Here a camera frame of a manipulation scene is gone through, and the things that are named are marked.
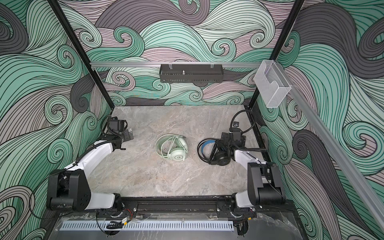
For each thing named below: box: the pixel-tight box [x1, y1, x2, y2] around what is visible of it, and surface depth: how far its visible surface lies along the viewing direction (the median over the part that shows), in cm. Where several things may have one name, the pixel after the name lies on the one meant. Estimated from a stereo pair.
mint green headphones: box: [154, 134, 189, 162], surface depth 90 cm
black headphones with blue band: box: [197, 138, 232, 166], surface depth 94 cm
